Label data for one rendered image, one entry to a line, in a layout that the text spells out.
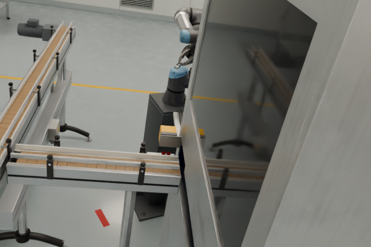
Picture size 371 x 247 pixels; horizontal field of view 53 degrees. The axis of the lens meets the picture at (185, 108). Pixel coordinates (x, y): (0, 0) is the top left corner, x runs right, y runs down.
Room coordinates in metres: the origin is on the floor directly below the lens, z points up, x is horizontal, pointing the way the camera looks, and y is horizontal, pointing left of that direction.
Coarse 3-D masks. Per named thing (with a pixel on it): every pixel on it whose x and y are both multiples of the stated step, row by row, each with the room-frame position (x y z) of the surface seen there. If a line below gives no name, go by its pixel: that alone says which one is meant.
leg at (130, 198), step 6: (126, 192) 1.22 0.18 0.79; (132, 192) 1.21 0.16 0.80; (126, 198) 1.21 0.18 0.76; (132, 198) 1.22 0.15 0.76; (126, 204) 1.21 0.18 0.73; (132, 204) 1.22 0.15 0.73; (126, 210) 1.21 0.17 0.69; (132, 210) 1.22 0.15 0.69; (126, 216) 1.21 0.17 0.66; (132, 216) 1.23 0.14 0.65; (126, 222) 1.21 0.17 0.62; (126, 228) 1.21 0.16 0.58; (120, 234) 1.22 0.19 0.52; (126, 234) 1.21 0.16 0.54; (120, 240) 1.22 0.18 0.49; (126, 240) 1.21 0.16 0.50; (120, 246) 1.22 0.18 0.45; (126, 246) 1.22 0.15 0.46
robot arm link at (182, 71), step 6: (174, 72) 2.09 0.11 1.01; (180, 72) 2.09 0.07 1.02; (186, 72) 2.11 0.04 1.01; (168, 78) 2.12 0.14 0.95; (174, 78) 2.08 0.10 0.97; (180, 78) 2.08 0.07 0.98; (186, 78) 2.10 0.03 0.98; (168, 84) 2.10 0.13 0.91; (174, 84) 2.08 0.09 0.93; (180, 84) 2.08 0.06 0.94; (186, 84) 2.09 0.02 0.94; (174, 90) 2.08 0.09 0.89; (180, 90) 2.09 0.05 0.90
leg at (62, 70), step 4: (64, 60) 2.56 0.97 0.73; (64, 64) 2.56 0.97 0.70; (60, 68) 2.56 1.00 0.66; (64, 68) 2.56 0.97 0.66; (60, 72) 2.56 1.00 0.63; (64, 72) 2.56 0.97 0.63; (60, 76) 2.56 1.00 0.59; (64, 76) 2.57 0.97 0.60; (60, 80) 2.56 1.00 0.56; (64, 80) 2.57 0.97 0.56; (64, 104) 2.57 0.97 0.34; (64, 108) 2.57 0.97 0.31; (60, 112) 2.56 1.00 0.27; (64, 112) 2.57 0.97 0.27; (60, 116) 2.56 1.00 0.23; (64, 116) 2.57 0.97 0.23; (60, 120) 2.56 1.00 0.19; (64, 120) 2.57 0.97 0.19; (60, 124) 2.56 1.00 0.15; (64, 124) 2.57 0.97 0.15
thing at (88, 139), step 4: (60, 128) 2.54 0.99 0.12; (64, 128) 2.55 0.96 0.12; (68, 128) 2.57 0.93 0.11; (72, 128) 2.58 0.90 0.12; (76, 128) 2.59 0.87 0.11; (76, 132) 2.58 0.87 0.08; (80, 132) 2.59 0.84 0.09; (84, 132) 2.60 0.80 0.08; (88, 136) 2.61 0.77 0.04; (88, 140) 2.60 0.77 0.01
